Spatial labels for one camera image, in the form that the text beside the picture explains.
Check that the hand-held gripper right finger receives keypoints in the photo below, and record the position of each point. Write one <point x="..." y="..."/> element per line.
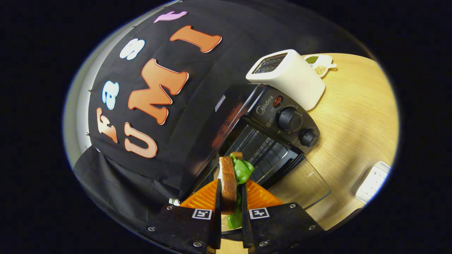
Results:
<point x="245" y="225"/>

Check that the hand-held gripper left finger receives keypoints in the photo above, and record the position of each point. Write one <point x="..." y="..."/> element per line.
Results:
<point x="216" y="225"/>

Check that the lettuce sandwich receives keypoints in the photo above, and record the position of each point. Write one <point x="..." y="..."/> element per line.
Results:
<point x="229" y="187"/>

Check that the black toaster oven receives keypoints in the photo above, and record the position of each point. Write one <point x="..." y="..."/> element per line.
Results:
<point x="289" y="120"/>

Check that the white food tray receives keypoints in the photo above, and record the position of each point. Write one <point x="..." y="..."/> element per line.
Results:
<point x="372" y="183"/>

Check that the white pop-up toaster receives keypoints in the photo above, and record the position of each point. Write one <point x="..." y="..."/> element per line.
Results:
<point x="296" y="81"/>

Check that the white divided bean dish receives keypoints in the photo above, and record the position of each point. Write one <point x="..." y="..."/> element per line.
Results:
<point x="319" y="65"/>

